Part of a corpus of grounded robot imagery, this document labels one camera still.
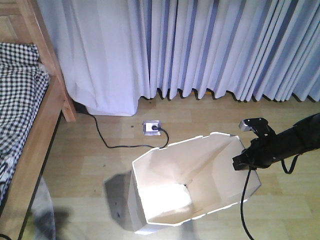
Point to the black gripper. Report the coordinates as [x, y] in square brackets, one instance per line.
[260, 154]

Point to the white plastic trash bin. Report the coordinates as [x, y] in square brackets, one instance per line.
[186, 181]

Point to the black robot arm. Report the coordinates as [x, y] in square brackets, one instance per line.
[302, 137]

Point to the floor power outlet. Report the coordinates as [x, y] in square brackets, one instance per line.
[151, 127]

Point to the white curtain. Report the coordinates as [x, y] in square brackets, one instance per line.
[113, 52]

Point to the grey round rug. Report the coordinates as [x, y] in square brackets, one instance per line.
[42, 212]

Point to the checkered bed sheet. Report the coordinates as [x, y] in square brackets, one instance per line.
[23, 84]

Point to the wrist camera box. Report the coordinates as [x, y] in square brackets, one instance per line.
[253, 124]

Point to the wooden bed frame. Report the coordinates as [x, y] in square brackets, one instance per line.
[21, 22]

